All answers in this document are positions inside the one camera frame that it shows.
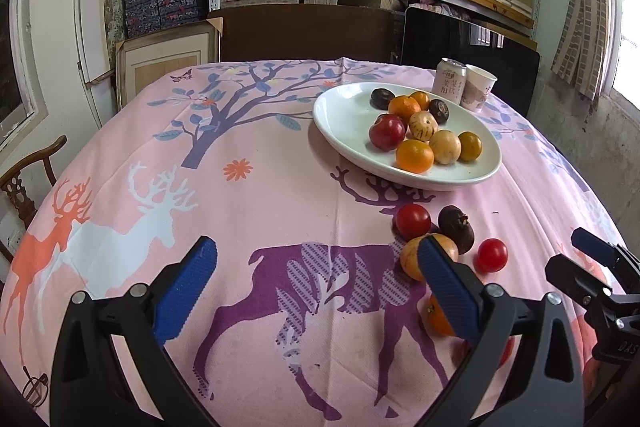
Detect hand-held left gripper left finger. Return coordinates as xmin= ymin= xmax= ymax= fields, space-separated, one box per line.
xmin=49 ymin=235 xmax=219 ymax=427

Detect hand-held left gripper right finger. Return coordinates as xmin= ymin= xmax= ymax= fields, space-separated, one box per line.
xmin=417 ymin=235 xmax=586 ymax=427

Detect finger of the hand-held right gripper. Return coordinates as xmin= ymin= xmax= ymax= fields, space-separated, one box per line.
xmin=571 ymin=227 xmax=640 ymax=295
xmin=545 ymin=254 xmax=616 ymax=308

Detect orange striped pepino melon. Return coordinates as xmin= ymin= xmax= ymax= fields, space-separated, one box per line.
xmin=400 ymin=233 xmax=459 ymax=282

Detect red cherry tomato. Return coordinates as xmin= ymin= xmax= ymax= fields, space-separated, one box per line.
xmin=394 ymin=204 xmax=432 ymax=241
xmin=475 ymin=238 xmax=509 ymax=274

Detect dark brown stemmed fruit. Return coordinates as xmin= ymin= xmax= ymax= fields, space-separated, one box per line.
xmin=438 ymin=205 xmax=475 ymax=255

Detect red plum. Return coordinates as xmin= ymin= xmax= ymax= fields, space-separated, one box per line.
xmin=369 ymin=114 xmax=407 ymax=152
xmin=497 ymin=336 xmax=515 ymax=367

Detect yellow-orange tangerine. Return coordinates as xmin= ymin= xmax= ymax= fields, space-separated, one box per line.
xmin=395 ymin=139 xmax=435 ymax=174

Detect pale green striped pepino melon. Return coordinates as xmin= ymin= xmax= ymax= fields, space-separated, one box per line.
xmin=429 ymin=129 xmax=462 ymax=166

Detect small cream striped pepino melon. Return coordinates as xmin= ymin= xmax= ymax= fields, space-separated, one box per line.
xmin=408 ymin=111 xmax=439 ymax=142

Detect dark brown round fruit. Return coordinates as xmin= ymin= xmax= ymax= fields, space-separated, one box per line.
xmin=370 ymin=88 xmax=397 ymax=110
xmin=429 ymin=99 xmax=452 ymax=124

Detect large deep orange tangerine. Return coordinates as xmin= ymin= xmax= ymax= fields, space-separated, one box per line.
xmin=388 ymin=95 xmax=422 ymax=118

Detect white oval plate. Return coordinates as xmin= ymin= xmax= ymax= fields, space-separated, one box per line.
xmin=312 ymin=82 xmax=502 ymax=192

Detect person's right hand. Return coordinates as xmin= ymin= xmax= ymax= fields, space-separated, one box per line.
xmin=582 ymin=354 xmax=621 ymax=408

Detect pink deer print tablecloth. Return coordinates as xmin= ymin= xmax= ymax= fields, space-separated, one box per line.
xmin=0 ymin=57 xmax=636 ymax=427

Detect eyeglasses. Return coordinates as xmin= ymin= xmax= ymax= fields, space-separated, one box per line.
xmin=22 ymin=366 xmax=50 ymax=408

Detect carved wooden chair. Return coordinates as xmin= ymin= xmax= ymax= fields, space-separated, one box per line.
xmin=0 ymin=135 xmax=68 ymax=258

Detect paper cup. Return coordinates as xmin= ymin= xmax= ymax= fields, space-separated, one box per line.
xmin=460 ymin=65 xmax=498 ymax=114

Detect white drink can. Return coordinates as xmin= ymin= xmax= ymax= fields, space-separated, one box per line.
xmin=432 ymin=58 xmax=467 ymax=108

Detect bright window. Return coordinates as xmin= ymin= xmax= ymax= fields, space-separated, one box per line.
xmin=602 ymin=0 xmax=640 ymax=95

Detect framed picture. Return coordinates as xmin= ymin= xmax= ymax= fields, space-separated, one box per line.
xmin=115 ymin=18 xmax=223 ymax=112

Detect checked curtain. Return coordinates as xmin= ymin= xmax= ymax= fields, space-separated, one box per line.
xmin=550 ymin=0 xmax=618 ymax=95

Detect black panel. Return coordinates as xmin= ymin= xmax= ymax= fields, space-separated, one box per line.
xmin=400 ymin=5 xmax=542 ymax=118

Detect stack of blue patterned boxes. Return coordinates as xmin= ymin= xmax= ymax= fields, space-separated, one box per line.
xmin=122 ymin=0 xmax=208 ymax=38

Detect dark brown chair back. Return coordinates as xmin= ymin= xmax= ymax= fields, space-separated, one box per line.
xmin=207 ymin=4 xmax=406 ymax=64

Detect white leaning board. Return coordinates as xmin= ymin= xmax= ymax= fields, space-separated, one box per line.
xmin=74 ymin=0 xmax=121 ymax=130

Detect white window frame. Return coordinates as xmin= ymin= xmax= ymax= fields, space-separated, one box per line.
xmin=0 ymin=0 xmax=48 ymax=148

